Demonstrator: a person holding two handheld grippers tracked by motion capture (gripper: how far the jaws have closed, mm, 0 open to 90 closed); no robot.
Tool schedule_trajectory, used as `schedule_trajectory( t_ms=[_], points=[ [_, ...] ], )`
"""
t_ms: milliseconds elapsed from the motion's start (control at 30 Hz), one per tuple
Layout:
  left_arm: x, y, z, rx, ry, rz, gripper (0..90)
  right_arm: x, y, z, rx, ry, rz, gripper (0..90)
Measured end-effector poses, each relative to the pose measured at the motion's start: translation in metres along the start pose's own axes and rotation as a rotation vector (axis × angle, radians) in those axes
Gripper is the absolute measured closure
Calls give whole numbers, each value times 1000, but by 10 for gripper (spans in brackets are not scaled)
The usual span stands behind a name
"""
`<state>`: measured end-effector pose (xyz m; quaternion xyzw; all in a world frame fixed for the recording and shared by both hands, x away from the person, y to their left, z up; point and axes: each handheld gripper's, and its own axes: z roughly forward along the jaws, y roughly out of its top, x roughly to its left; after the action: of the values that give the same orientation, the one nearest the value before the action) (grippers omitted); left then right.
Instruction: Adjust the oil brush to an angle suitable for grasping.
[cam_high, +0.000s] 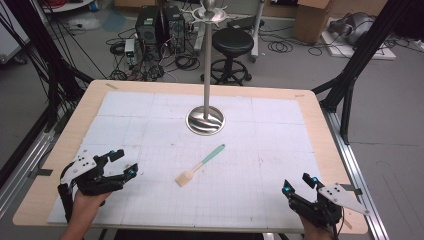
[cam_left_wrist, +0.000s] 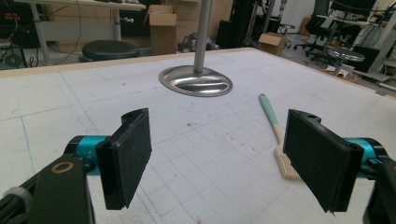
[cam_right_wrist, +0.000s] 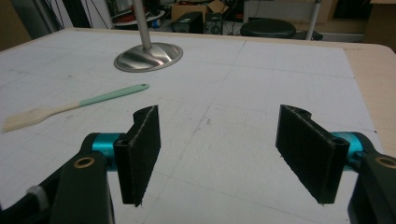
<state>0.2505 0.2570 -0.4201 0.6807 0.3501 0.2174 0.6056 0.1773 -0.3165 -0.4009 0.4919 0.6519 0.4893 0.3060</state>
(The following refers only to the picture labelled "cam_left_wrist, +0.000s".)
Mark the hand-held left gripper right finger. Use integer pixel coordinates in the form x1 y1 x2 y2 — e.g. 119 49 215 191
282 108 389 214

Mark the grey bag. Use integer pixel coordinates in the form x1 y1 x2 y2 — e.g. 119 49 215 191
177 32 220 52

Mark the black office chair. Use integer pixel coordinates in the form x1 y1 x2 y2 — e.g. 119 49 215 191
293 0 362 63

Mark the tall cardboard box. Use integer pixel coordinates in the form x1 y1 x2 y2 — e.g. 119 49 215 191
143 4 178 56

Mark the teal handled brush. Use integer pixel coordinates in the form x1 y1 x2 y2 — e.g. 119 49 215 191
258 93 303 181

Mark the metal stand with round base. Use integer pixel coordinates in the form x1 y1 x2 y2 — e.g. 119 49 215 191
158 0 234 98

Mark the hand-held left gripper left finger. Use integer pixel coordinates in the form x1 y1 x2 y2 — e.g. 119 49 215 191
64 107 153 211

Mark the black round stool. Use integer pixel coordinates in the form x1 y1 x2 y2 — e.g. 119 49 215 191
78 39 140 63

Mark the white desk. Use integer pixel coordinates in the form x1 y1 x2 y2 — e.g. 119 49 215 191
13 0 148 66

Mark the small cardboard box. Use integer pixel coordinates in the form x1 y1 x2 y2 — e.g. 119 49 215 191
258 32 288 57

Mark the silver round stool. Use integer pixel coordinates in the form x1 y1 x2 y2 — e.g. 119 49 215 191
326 46 366 77

